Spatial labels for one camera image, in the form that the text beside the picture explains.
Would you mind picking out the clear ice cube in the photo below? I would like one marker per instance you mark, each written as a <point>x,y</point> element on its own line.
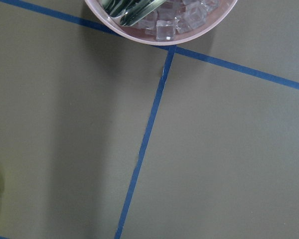
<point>165,30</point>

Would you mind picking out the pink bowl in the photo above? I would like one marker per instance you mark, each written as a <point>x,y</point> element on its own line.
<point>193,18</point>

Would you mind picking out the metal ice scoop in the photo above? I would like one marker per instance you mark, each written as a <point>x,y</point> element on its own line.
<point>129,12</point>

